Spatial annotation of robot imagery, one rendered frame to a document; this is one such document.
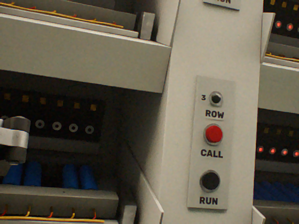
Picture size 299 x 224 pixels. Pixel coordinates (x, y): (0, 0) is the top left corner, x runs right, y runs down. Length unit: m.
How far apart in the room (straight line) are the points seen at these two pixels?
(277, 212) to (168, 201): 0.17
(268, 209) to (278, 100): 0.13
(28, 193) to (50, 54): 0.13
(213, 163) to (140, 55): 0.12
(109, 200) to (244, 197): 0.13
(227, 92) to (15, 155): 0.22
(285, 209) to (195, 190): 0.16
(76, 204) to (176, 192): 0.10
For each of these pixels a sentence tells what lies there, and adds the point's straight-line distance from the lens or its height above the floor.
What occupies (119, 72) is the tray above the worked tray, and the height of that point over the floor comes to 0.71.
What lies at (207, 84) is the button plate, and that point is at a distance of 0.37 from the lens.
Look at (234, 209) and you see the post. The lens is 0.38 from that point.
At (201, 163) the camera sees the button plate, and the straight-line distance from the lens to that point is 0.36.
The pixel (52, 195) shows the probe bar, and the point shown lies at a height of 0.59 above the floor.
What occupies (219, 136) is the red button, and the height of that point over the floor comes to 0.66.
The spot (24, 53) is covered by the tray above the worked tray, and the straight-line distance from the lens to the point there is 0.35.
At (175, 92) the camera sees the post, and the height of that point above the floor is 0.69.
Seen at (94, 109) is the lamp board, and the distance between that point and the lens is 0.49.
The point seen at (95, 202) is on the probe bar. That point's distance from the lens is 0.39.
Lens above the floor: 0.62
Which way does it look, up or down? 8 degrees up
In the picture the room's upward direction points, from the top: 5 degrees clockwise
